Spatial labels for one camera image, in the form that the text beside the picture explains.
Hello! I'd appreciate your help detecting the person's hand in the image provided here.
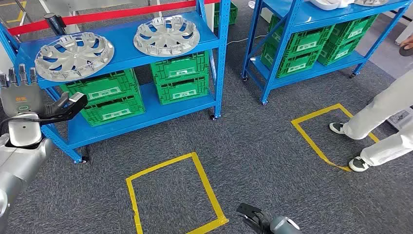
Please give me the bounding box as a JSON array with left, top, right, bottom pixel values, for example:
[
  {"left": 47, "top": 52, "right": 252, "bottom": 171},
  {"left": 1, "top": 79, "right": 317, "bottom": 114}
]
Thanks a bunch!
[{"left": 400, "top": 35, "right": 413, "bottom": 51}]

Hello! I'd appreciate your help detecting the silver wheel cover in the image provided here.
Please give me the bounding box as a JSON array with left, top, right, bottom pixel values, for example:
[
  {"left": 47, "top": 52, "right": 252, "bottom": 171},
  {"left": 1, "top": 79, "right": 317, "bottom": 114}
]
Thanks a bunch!
[
  {"left": 133, "top": 15, "right": 201, "bottom": 58},
  {"left": 34, "top": 32, "right": 115, "bottom": 82},
  {"left": 353, "top": 0, "right": 390, "bottom": 7}
]

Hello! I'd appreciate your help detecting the blue metal shelf rack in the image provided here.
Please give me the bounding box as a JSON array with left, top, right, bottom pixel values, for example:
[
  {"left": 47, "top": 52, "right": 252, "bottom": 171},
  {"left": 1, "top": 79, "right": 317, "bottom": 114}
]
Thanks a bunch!
[
  {"left": 241, "top": 0, "right": 413, "bottom": 106},
  {"left": 0, "top": 0, "right": 231, "bottom": 164}
]

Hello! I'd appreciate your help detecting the white moulded plastic part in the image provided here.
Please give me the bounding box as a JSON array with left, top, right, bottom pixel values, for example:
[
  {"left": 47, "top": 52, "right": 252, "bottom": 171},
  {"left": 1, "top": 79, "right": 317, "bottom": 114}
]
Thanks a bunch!
[{"left": 309, "top": 0, "right": 356, "bottom": 10}]

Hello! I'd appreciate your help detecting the person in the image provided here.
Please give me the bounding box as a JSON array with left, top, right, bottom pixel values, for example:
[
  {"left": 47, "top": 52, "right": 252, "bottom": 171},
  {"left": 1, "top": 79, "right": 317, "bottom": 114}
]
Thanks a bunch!
[{"left": 329, "top": 35, "right": 413, "bottom": 173}]

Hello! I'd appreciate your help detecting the grey floor device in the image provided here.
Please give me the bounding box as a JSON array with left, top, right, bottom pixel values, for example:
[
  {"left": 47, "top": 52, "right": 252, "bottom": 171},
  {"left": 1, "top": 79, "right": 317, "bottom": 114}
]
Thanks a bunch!
[{"left": 387, "top": 108, "right": 413, "bottom": 132}]

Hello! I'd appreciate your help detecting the red barrier belt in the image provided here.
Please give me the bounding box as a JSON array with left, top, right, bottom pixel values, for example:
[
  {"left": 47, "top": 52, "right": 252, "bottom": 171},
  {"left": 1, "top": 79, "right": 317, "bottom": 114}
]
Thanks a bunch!
[{"left": 7, "top": 0, "right": 220, "bottom": 36}]

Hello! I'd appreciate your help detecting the white floor cable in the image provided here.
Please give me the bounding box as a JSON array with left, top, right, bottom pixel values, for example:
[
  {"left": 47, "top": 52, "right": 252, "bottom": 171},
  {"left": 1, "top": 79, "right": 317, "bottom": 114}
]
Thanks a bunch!
[{"left": 225, "top": 35, "right": 267, "bottom": 46}]

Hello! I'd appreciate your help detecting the black barrier post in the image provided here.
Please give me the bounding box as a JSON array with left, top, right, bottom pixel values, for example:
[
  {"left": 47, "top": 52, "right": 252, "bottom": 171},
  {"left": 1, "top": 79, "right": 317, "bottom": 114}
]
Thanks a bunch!
[{"left": 43, "top": 13, "right": 67, "bottom": 36}]

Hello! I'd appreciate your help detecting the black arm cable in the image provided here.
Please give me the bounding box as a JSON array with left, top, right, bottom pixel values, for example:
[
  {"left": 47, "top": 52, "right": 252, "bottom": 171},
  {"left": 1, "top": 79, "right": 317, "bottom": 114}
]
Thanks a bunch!
[{"left": 0, "top": 117, "right": 49, "bottom": 137}]

